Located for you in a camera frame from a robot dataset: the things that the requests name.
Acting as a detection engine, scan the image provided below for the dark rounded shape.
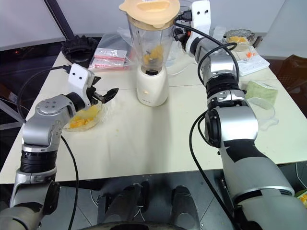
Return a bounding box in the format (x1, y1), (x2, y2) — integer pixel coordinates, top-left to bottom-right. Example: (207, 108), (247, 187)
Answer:
(97, 181), (151, 223)
(170, 185), (201, 227)

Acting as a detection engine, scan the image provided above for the clear glass fruit bowl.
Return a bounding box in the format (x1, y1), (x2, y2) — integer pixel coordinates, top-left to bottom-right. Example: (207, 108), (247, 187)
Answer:
(223, 28), (255, 52)
(62, 99), (113, 134)

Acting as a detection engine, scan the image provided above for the red striped zip bag pack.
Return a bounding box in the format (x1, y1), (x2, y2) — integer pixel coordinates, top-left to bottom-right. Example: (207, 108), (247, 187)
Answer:
(89, 58), (126, 71)
(94, 47), (128, 60)

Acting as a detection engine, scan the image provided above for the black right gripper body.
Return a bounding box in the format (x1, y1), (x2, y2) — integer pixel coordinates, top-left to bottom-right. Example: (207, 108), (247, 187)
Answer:
(174, 26), (190, 44)

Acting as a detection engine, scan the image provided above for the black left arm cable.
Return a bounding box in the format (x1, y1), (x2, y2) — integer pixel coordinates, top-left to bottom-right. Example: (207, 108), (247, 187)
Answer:
(18, 65), (72, 124)
(59, 135), (79, 230)

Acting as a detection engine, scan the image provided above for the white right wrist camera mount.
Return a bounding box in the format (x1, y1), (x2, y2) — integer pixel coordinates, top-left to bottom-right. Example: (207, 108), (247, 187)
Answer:
(191, 0), (212, 36)

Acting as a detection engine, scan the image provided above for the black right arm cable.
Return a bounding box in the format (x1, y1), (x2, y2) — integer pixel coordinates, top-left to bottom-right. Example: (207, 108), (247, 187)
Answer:
(174, 9), (240, 84)
(189, 111), (237, 220)

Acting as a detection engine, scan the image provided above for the green cloth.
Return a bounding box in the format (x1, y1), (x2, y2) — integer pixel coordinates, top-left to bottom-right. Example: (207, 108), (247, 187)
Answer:
(244, 80), (279, 104)

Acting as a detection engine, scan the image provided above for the cream blender base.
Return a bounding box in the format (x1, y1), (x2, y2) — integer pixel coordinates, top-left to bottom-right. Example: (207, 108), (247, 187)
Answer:
(136, 64), (169, 107)

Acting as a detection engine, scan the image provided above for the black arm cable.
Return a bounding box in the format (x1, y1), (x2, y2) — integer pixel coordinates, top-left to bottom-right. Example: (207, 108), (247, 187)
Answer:
(174, 9), (240, 84)
(189, 111), (237, 220)
(59, 135), (79, 230)
(18, 65), (72, 124)

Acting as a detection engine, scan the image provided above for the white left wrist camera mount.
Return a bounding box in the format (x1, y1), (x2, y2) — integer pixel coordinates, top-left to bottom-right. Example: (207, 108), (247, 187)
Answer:
(67, 63), (95, 107)

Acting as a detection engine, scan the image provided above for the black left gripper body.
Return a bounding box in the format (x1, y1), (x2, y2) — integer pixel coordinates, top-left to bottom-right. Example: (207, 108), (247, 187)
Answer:
(85, 77), (104, 105)

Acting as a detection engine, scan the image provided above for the black plastic crate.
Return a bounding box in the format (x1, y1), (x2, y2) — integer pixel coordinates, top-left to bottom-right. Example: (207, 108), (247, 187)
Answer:
(275, 54), (307, 96)

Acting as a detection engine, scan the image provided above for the cream blender lid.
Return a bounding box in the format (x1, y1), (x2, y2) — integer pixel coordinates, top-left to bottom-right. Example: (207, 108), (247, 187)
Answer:
(118, 0), (181, 29)

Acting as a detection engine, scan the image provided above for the clear plastic blender jar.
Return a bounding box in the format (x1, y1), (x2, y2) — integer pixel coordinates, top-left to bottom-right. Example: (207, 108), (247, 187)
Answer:
(127, 14), (183, 72)

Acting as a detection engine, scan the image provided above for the yellow fruit pieces pile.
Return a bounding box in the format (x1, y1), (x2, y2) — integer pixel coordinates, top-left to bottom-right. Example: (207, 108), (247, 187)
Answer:
(69, 106), (103, 130)
(229, 35), (249, 44)

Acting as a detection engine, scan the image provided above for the black scalloped plastic bowl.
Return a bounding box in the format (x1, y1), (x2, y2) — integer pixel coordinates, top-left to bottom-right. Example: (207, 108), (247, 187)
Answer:
(60, 34), (98, 63)

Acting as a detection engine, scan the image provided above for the dark metal pole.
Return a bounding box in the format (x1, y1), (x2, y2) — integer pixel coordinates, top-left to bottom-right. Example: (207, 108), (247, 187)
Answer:
(43, 0), (75, 40)

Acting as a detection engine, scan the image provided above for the white power strip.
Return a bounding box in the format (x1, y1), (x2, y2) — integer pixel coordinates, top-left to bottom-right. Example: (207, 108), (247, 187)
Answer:
(236, 54), (271, 77)

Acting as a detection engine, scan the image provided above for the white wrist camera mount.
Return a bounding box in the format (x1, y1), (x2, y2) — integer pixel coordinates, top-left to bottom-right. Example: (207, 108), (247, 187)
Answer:
(191, 0), (212, 36)
(67, 63), (95, 107)

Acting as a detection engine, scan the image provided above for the clear plastic bag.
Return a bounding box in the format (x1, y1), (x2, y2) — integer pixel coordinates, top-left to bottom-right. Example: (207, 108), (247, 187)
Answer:
(100, 26), (139, 70)

